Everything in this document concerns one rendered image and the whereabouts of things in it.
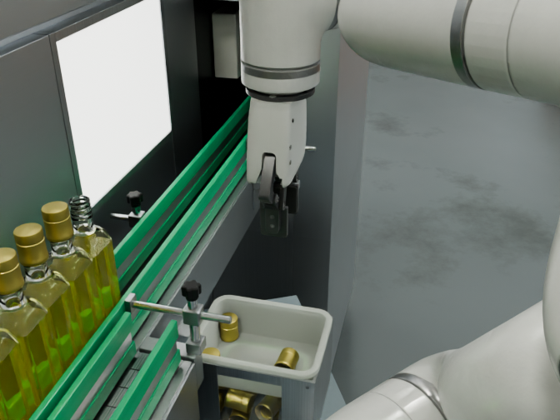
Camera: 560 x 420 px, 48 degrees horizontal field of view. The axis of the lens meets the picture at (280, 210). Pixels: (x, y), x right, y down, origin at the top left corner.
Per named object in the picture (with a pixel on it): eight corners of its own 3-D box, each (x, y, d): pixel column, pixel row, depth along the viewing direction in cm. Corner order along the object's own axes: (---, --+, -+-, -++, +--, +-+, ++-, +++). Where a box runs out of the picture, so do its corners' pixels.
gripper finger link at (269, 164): (272, 126, 69) (277, 159, 74) (254, 181, 65) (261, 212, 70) (282, 127, 69) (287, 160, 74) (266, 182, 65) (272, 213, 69)
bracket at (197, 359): (152, 365, 106) (147, 333, 103) (205, 375, 104) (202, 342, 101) (142, 380, 103) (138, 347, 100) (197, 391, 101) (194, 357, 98)
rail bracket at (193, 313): (137, 332, 103) (127, 268, 97) (236, 349, 100) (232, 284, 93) (128, 343, 101) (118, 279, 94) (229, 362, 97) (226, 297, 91)
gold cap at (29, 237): (29, 249, 82) (22, 220, 80) (54, 252, 81) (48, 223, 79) (13, 264, 79) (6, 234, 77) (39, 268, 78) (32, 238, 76)
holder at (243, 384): (197, 355, 129) (191, 294, 121) (330, 379, 123) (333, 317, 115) (162, 419, 114) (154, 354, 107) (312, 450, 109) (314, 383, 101)
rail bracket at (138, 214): (121, 244, 127) (112, 185, 121) (152, 249, 126) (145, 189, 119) (111, 255, 124) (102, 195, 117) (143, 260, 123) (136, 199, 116)
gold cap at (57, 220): (55, 227, 87) (49, 198, 85) (78, 230, 86) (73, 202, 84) (41, 240, 84) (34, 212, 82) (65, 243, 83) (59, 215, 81)
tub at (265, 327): (219, 327, 124) (217, 292, 120) (332, 347, 119) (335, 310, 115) (187, 392, 109) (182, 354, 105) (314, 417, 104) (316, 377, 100)
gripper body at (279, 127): (259, 61, 73) (260, 150, 79) (232, 90, 64) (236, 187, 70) (323, 66, 71) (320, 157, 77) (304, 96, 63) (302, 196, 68)
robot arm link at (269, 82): (254, 43, 72) (254, 70, 73) (230, 67, 64) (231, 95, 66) (327, 49, 70) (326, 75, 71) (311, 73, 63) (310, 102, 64)
